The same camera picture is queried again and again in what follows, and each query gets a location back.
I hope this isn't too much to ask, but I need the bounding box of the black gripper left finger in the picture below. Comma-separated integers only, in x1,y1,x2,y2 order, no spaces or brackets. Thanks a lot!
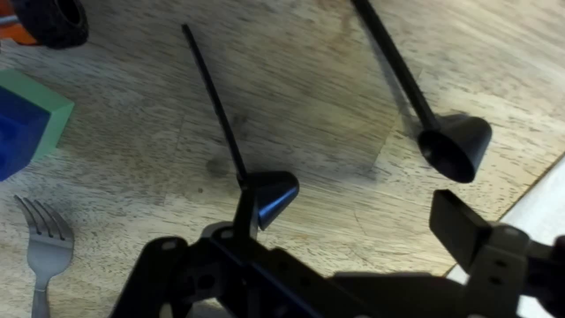
107,175,333,318

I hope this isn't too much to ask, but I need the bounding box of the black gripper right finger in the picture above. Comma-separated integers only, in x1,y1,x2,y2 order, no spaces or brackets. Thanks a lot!
429,189,565,318

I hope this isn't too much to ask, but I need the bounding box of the black measuring spoon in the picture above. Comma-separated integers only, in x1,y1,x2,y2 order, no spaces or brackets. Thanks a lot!
349,0,494,186
180,23,301,232

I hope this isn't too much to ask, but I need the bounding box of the silver fork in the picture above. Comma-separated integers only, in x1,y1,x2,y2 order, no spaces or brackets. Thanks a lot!
12,195,75,318

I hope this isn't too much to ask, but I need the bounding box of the dark round object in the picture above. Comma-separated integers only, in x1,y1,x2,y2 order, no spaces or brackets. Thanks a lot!
0,0,90,52

